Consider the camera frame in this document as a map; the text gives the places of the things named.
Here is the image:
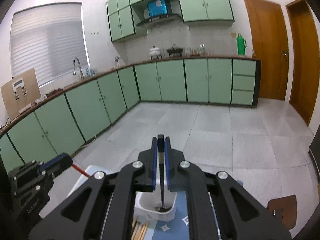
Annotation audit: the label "green kitchen cabinets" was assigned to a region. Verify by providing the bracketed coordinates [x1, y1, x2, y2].
[106, 0, 234, 42]
[1, 57, 261, 171]

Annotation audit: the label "right wooden door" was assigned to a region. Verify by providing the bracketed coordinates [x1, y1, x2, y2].
[286, 0, 319, 125]

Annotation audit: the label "left wooden door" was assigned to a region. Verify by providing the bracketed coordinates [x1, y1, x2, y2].
[244, 0, 289, 100]

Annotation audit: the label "white two-compartment utensil holder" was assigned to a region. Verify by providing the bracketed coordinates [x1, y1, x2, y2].
[66, 165, 178, 222]

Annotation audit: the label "light blue placemat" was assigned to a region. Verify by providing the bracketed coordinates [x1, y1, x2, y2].
[143, 219, 157, 240]

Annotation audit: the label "black wok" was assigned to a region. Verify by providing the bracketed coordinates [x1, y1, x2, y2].
[167, 44, 184, 57]

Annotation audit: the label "black chopstick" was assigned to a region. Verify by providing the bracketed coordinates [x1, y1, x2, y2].
[157, 134, 164, 206]

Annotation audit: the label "black spoon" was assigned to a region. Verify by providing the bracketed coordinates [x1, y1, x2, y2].
[155, 205, 172, 213]

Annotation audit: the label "brown wooden stool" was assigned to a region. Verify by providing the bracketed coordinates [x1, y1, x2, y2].
[267, 194, 297, 230]

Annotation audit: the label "wooden door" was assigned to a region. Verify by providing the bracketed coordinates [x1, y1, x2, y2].
[286, 0, 319, 125]
[244, 0, 289, 100]

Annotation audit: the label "green thermos jug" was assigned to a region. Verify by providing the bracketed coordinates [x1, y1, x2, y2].
[236, 33, 247, 56]

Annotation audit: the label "green upper kitchen cabinets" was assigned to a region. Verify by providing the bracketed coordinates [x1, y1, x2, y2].
[106, 0, 234, 42]

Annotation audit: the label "red-handled bamboo chopstick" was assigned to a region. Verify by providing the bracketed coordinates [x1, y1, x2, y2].
[135, 223, 145, 240]
[72, 163, 91, 178]
[131, 217, 139, 240]
[139, 222, 149, 240]

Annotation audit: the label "white window blind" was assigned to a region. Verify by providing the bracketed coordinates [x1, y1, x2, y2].
[10, 3, 89, 86]

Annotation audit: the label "green lower kitchen cabinets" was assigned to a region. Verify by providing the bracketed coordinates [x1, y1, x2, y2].
[1, 57, 261, 171]

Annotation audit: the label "chrome kitchen faucet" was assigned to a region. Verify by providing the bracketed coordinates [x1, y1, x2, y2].
[73, 57, 84, 80]

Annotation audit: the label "black range hood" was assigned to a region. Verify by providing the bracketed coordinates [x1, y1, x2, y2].
[136, 14, 182, 29]

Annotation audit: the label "white cooking pot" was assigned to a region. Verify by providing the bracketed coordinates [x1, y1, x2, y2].
[149, 46, 162, 60]

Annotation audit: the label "cardboard board with clips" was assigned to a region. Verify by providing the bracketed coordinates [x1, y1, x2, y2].
[1, 68, 41, 120]

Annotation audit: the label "dark blue placemat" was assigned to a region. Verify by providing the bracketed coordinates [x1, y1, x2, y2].
[145, 191, 190, 240]

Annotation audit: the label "blue box above hood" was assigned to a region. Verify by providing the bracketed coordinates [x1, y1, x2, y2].
[147, 0, 168, 17]

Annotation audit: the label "glass jars on counter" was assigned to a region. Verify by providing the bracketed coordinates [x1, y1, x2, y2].
[185, 44, 213, 57]

